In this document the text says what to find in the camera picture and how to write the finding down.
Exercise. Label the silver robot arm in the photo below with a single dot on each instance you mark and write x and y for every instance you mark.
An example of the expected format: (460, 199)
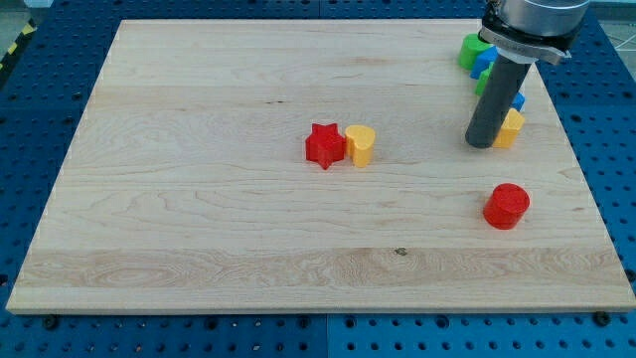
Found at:
(526, 31)

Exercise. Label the red star block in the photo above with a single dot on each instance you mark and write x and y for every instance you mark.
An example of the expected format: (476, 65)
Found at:
(325, 145)

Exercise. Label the yellow heart block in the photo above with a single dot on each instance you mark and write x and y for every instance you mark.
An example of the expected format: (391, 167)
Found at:
(360, 143)

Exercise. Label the wooden board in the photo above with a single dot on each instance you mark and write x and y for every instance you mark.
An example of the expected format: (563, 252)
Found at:
(186, 189)

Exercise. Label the red cylinder block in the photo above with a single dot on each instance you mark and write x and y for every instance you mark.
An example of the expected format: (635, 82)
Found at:
(506, 206)

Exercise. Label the green block behind rod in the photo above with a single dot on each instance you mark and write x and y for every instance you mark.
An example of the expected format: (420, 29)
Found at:
(483, 79)

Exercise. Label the yellow block behind rod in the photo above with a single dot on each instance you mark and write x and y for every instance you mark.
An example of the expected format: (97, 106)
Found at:
(510, 129)

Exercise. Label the blue block upper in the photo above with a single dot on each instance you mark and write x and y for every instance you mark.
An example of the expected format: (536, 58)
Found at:
(483, 62)

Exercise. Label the blue block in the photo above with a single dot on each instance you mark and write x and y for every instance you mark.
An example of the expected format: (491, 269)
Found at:
(518, 101)
(483, 62)

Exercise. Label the green cylinder block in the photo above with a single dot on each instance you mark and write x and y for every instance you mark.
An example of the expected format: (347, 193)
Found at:
(472, 46)

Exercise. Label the blue block lower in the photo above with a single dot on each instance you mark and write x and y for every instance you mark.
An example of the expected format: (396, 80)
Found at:
(518, 101)

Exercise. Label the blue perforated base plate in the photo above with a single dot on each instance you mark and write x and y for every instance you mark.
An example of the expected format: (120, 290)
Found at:
(43, 99)

